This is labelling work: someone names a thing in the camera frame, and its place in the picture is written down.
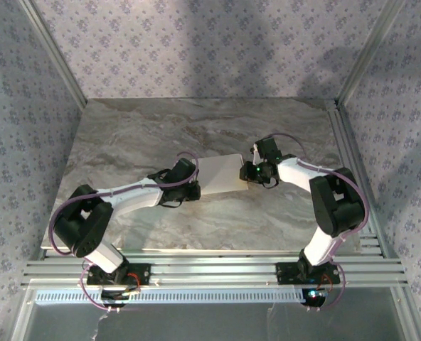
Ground white paper box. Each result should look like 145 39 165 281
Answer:
198 153 254 196

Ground aluminium mounting rail bed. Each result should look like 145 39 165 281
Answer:
21 248 409 288

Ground aluminium side rail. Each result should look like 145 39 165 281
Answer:
326 99 388 256

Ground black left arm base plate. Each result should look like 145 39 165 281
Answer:
85 262 151 286

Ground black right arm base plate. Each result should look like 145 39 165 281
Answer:
275 261 341 286

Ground slotted grey cable duct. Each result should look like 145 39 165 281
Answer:
34 288 306 305

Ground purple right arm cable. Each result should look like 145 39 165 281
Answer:
267 132 371 313

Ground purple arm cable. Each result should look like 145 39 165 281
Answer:
49 151 200 313
267 132 371 313

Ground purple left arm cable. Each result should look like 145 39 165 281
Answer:
49 151 200 313

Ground aluminium corner post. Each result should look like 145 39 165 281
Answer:
336 0 407 107
18 0 89 107

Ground aluminium frame rail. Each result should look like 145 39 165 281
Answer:
390 286 421 341
10 288 37 341

